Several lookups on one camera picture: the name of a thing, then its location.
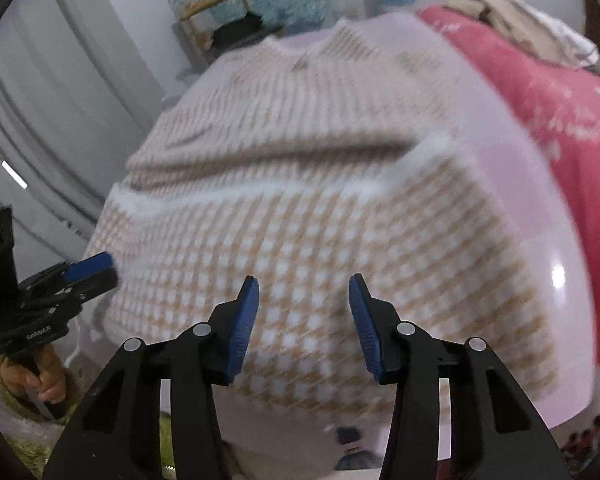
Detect left hand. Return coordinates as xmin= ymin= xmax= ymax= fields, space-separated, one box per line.
xmin=0 ymin=344 xmax=67 ymax=404

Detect white fluffy sleeve left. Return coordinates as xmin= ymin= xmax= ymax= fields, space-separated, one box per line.
xmin=0 ymin=356 xmax=81 ymax=478

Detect black clothes on chair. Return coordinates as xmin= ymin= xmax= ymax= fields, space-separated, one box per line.
xmin=211 ymin=12 xmax=264 ymax=50

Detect red floral blanket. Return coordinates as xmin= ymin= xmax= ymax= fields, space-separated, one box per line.
xmin=418 ymin=6 xmax=600 ymax=366

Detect white curtain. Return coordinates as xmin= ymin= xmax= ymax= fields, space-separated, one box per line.
xmin=0 ymin=0 xmax=193 ymax=278

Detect beige white houndstooth knit coat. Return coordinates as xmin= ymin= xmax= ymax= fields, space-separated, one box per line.
xmin=88 ymin=22 xmax=557 ymax=420

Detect green fluffy garment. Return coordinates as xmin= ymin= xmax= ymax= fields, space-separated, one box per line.
xmin=5 ymin=402 xmax=176 ymax=479

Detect wooden chair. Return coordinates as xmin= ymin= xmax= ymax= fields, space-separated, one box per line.
xmin=172 ymin=0 xmax=286 ymax=61

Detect beige clothes pile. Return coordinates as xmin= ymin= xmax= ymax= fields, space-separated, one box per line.
xmin=444 ymin=0 xmax=600 ymax=70

